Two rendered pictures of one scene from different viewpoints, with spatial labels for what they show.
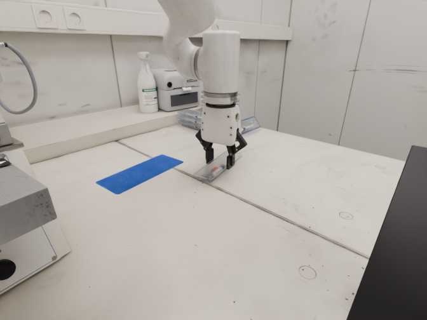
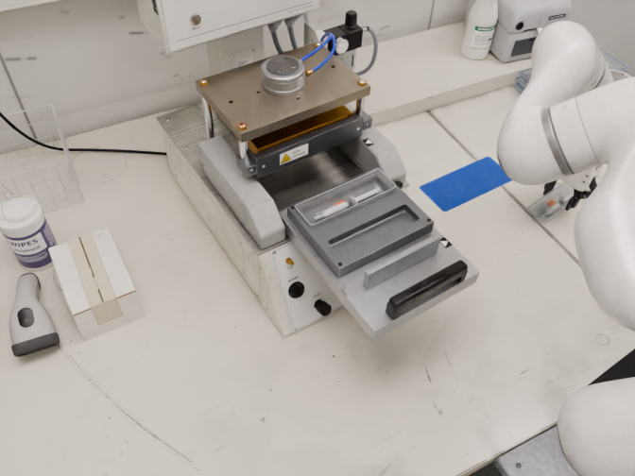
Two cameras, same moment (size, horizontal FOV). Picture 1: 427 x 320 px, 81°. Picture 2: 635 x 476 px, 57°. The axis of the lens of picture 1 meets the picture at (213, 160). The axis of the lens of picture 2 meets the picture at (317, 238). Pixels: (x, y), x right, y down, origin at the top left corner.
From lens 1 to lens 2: 86 cm
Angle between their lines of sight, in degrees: 29
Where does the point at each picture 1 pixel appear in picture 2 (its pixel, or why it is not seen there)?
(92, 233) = not seen: hidden behind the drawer
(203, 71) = not seen: hidden behind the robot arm
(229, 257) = (542, 309)
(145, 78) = (487, 11)
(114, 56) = not seen: outside the picture
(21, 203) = (471, 278)
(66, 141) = (379, 113)
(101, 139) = (413, 110)
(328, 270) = (620, 343)
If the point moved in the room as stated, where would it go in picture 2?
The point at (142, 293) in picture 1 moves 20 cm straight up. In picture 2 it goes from (474, 314) to (500, 250)
